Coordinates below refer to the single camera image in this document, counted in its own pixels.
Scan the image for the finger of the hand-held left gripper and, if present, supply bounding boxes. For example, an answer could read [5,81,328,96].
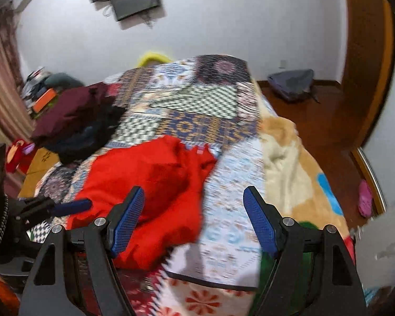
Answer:
[18,197,93,219]

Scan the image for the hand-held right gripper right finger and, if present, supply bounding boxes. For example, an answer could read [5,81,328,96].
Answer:
[243,186,369,316]

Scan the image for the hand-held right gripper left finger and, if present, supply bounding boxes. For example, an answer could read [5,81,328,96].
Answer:
[18,186,145,316]

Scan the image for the red garment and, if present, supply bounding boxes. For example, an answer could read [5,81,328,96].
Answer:
[66,136,218,270]

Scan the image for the dark navy clothes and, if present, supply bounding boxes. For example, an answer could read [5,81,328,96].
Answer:
[53,105,126,165]

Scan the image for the maroon clothes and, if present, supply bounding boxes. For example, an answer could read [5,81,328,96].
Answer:
[31,82,119,145]

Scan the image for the red toy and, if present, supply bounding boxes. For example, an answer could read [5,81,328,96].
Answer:
[6,138,37,174]

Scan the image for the beige printed fleece blanket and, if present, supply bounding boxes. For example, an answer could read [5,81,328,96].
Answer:
[257,82,356,316]

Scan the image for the orange box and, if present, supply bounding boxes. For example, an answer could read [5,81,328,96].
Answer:
[32,87,58,112]

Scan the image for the pink striped curtain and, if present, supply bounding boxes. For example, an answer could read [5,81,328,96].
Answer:
[0,10,37,145]

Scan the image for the pile of papers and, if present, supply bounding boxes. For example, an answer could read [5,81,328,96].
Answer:
[21,67,53,107]

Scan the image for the pink slipper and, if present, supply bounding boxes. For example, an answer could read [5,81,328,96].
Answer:
[358,179,373,218]

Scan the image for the dark teal clothing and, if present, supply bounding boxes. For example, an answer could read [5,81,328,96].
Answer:
[43,72,83,89]

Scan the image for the white cabinet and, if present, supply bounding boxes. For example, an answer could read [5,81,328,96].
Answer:
[352,201,395,290]

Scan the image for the patchwork quilt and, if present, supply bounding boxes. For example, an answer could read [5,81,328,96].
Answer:
[29,54,267,316]

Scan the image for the grey bag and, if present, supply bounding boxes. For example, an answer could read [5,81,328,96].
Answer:
[267,69,317,103]

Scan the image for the yellow pillow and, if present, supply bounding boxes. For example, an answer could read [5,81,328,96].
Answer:
[137,51,173,70]

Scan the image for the wooden door frame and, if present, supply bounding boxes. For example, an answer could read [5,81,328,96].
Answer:
[340,0,395,152]

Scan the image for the dark wall screen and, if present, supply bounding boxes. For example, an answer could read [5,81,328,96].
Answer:
[110,0,162,22]

